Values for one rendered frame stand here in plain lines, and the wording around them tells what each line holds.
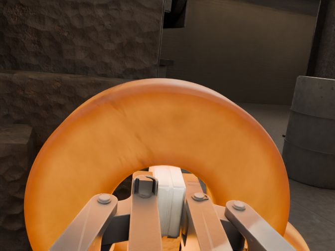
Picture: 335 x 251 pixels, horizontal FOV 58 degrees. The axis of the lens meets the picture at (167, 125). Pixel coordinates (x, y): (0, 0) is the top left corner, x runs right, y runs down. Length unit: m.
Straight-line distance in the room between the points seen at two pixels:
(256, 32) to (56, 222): 7.77
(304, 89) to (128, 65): 2.30
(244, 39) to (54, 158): 7.57
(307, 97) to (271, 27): 5.52
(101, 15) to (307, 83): 2.33
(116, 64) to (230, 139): 0.41
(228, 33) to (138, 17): 6.94
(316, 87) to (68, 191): 2.58
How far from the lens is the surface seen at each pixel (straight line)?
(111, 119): 0.16
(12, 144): 0.41
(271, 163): 0.18
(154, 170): 0.17
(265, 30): 8.04
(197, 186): 0.17
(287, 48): 8.45
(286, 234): 0.31
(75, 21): 0.55
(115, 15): 0.56
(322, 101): 2.69
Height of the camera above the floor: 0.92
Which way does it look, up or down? 13 degrees down
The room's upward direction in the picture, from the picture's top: 6 degrees clockwise
